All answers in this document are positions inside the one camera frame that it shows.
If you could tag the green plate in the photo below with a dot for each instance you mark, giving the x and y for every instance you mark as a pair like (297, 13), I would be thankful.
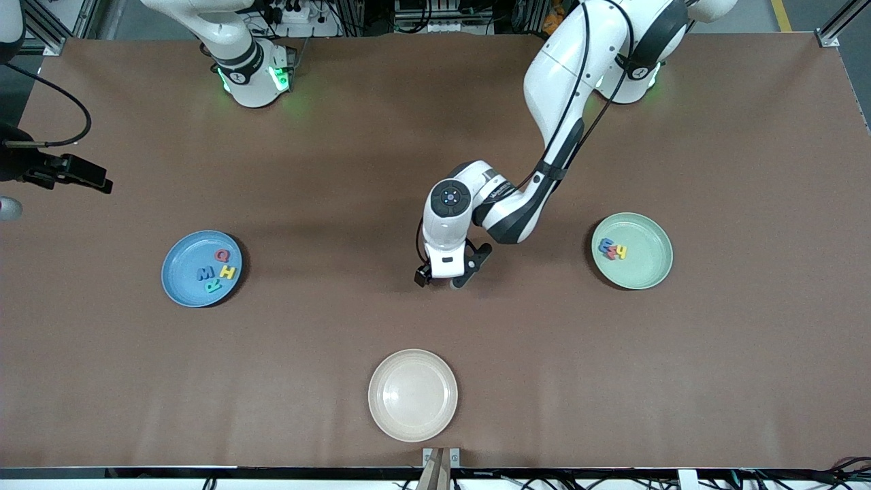
(646, 272)

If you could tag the beige plate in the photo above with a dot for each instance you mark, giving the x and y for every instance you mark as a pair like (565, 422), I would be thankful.
(412, 395)

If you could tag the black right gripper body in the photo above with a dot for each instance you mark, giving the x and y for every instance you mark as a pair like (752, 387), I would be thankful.
(19, 165)

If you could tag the blue plate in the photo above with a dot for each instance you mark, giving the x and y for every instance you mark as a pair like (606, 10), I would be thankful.
(184, 292)

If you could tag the orange packaged items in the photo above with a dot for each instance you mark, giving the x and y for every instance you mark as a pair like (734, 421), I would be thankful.
(554, 20)

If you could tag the teal foam letter R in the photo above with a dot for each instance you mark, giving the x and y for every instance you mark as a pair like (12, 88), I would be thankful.
(212, 287)

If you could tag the blue foam capital M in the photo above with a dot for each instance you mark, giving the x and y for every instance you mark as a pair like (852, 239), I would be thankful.
(201, 274)

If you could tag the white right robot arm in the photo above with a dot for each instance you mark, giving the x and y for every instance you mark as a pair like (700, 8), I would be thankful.
(248, 75)

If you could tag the brown table cover sheet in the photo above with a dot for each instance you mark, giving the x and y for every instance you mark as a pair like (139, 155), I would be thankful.
(340, 327)

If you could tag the white socket strip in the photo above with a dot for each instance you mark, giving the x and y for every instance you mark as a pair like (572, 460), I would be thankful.
(442, 27)

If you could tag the blue foam small m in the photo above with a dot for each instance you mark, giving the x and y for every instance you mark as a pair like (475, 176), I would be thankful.
(601, 246)

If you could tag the yellow foam letter H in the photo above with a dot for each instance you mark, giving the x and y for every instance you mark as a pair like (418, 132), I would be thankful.
(227, 273)

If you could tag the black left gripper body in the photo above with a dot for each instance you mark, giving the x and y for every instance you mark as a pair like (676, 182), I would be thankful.
(422, 275)

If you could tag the aluminium frame profile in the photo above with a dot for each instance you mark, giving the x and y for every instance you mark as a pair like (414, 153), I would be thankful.
(54, 46)
(828, 41)

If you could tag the white power strip with plugs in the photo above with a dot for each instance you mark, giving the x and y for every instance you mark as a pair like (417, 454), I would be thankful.
(306, 28)

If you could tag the red foam small w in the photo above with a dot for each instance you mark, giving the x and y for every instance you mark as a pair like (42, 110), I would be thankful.
(612, 255)

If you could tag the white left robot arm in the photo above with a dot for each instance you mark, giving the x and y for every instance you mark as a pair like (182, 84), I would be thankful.
(558, 68)

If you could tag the red foam letter Q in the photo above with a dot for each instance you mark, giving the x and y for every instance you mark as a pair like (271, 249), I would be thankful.
(217, 256)

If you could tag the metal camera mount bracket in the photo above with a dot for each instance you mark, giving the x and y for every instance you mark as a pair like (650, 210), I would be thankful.
(441, 469)

